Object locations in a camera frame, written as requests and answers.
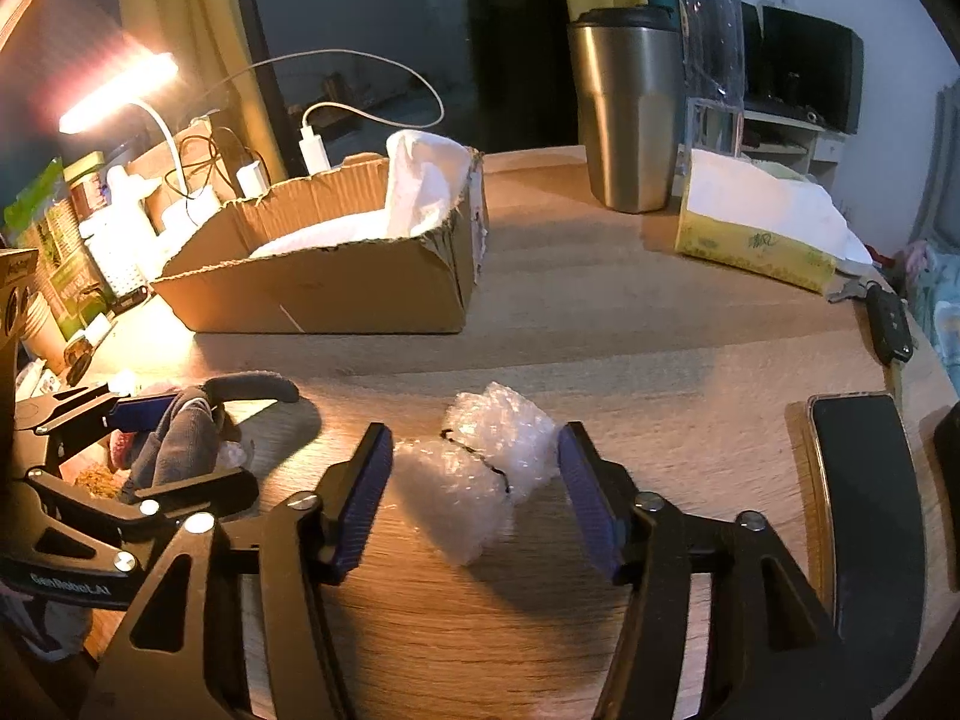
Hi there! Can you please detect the black smartphone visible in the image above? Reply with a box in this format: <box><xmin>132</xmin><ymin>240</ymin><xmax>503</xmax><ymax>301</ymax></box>
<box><xmin>807</xmin><ymin>394</ymin><xmax>926</xmax><ymax>707</ymax></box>

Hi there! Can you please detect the white woven basket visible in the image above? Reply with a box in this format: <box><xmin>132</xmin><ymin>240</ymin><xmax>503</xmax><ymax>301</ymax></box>
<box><xmin>78</xmin><ymin>216</ymin><xmax>148</xmax><ymax>298</ymax></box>

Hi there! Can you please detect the yellow tissue pack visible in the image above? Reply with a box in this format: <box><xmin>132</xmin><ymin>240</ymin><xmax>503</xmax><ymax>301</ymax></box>
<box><xmin>675</xmin><ymin>149</ymin><xmax>874</xmax><ymax>294</ymax></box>

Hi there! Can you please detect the bubble wrap piece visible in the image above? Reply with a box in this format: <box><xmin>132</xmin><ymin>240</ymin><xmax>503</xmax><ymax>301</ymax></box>
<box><xmin>391</xmin><ymin>382</ymin><xmax>558</xmax><ymax>566</ymax></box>

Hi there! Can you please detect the white cloth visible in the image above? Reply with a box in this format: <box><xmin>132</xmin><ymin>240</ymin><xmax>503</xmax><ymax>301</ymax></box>
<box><xmin>251</xmin><ymin>128</ymin><xmax>473</xmax><ymax>259</ymax></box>

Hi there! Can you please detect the green snack bag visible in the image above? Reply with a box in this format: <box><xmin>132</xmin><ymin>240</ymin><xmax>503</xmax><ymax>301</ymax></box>
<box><xmin>3</xmin><ymin>157</ymin><xmax>114</xmax><ymax>338</ymax></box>

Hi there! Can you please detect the cardboard box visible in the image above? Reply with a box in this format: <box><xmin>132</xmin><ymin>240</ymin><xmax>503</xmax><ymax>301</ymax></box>
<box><xmin>151</xmin><ymin>151</ymin><xmax>487</xmax><ymax>335</ymax></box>

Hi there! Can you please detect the clear water bottle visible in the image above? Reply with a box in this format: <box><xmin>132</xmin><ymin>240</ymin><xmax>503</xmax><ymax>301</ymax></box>
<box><xmin>679</xmin><ymin>0</ymin><xmax>747</xmax><ymax>156</ymax></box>

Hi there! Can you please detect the white charging cable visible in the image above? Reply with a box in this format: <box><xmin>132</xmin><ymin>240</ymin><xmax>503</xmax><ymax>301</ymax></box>
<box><xmin>193</xmin><ymin>49</ymin><xmax>448</xmax><ymax>139</ymax></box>

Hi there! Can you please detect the white desk lamp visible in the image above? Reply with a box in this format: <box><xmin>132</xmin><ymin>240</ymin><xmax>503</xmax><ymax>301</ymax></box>
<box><xmin>57</xmin><ymin>50</ymin><xmax>229</xmax><ymax>229</ymax></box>

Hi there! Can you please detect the grey sock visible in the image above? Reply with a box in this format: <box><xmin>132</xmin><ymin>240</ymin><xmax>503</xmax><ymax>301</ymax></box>
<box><xmin>107</xmin><ymin>372</ymin><xmax>299</xmax><ymax>504</ymax></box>

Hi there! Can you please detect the steel travel mug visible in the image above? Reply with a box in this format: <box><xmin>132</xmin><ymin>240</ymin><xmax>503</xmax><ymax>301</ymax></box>
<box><xmin>568</xmin><ymin>5</ymin><xmax>682</xmax><ymax>215</ymax></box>

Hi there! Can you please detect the white usb charger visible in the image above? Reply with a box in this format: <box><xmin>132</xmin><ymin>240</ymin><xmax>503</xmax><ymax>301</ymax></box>
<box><xmin>299</xmin><ymin>125</ymin><xmax>332</xmax><ymax>176</ymax></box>

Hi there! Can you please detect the paper cup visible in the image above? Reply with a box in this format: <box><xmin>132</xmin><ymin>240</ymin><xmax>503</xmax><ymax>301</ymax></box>
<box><xmin>21</xmin><ymin>291</ymin><xmax>67</xmax><ymax>376</ymax></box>

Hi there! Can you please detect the black television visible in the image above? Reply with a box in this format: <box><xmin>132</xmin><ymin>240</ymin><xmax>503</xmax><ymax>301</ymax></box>
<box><xmin>742</xmin><ymin>4</ymin><xmax>866</xmax><ymax>135</ymax></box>

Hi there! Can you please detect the black car key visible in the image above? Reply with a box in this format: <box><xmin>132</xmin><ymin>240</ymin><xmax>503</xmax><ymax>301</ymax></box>
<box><xmin>827</xmin><ymin>280</ymin><xmax>914</xmax><ymax>367</ymax></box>

